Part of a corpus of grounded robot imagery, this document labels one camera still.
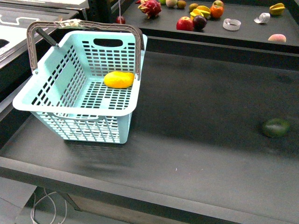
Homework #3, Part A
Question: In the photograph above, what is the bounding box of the yellow mango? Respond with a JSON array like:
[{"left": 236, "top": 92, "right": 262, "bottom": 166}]
[{"left": 104, "top": 71, "right": 135, "bottom": 89}]

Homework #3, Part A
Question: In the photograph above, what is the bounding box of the light blue plastic basket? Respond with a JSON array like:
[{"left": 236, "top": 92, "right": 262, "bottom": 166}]
[{"left": 13, "top": 19, "right": 148, "bottom": 144}]

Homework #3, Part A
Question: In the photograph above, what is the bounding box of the small red fruit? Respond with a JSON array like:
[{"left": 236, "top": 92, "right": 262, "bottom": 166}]
[{"left": 115, "top": 16, "right": 126, "bottom": 24}]

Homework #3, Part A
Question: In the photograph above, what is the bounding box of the red apple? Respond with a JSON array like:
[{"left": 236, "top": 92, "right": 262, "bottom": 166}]
[{"left": 176, "top": 16, "right": 193, "bottom": 31}]

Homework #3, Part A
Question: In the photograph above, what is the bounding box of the dark purple plum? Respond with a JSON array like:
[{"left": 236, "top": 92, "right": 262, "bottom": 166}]
[{"left": 193, "top": 15, "right": 207, "bottom": 30}]

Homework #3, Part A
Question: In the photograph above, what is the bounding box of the pink dragon fruit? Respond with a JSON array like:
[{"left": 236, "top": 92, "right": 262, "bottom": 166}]
[{"left": 138, "top": 0, "right": 162, "bottom": 19}]

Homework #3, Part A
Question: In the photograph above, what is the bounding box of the pale pink peach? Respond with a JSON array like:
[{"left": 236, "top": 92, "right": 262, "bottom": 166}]
[{"left": 165, "top": 0, "right": 178, "bottom": 8}]

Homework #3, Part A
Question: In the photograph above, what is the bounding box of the brown kiwi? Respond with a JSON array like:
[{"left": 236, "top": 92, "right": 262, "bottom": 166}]
[
  {"left": 177, "top": 0, "right": 186, "bottom": 9},
  {"left": 189, "top": 3, "right": 199, "bottom": 12}
]

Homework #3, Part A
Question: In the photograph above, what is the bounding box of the yellow starfruit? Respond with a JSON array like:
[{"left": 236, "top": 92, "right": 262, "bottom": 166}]
[
  {"left": 190, "top": 6, "right": 211, "bottom": 20},
  {"left": 269, "top": 3, "right": 285, "bottom": 16}
]

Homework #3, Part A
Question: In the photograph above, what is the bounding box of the clear tape roll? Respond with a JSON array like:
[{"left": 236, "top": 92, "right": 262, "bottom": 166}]
[{"left": 222, "top": 18, "right": 242, "bottom": 31}]

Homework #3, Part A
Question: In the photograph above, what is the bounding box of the orange persimmon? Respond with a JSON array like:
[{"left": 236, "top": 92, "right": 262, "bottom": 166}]
[{"left": 210, "top": 5, "right": 224, "bottom": 19}]

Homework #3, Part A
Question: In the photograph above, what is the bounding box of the dark green avocado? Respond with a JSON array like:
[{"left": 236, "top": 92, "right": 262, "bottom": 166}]
[{"left": 262, "top": 118, "right": 291, "bottom": 138}]

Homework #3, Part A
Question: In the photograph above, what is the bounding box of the small white tape roll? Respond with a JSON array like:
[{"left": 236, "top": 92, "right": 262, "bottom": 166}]
[{"left": 254, "top": 13, "right": 271, "bottom": 24}]

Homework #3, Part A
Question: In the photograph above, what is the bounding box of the pink peach front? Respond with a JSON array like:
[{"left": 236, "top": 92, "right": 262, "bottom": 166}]
[{"left": 268, "top": 34, "right": 286, "bottom": 42}]

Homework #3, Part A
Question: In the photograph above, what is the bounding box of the yellow starfruit far right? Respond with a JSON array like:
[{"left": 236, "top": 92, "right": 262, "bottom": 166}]
[{"left": 269, "top": 3, "right": 285, "bottom": 16}]

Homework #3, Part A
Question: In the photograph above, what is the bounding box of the white cord on floor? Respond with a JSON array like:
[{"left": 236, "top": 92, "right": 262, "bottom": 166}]
[{"left": 30, "top": 189, "right": 68, "bottom": 224}]

